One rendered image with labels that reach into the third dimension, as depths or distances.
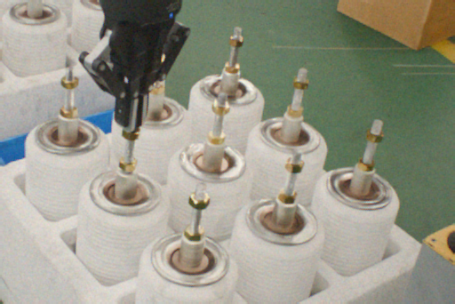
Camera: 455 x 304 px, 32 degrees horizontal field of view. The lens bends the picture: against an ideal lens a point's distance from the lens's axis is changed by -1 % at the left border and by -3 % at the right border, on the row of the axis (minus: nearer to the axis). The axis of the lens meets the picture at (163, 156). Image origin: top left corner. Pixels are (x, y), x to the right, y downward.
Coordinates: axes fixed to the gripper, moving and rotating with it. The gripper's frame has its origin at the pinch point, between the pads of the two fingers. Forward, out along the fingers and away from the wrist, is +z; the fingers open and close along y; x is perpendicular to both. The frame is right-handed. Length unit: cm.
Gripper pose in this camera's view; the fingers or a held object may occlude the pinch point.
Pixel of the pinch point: (131, 108)
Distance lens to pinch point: 79.7
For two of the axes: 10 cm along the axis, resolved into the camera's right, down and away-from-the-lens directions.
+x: -7.3, -4.4, 5.2
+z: -0.9, 8.2, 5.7
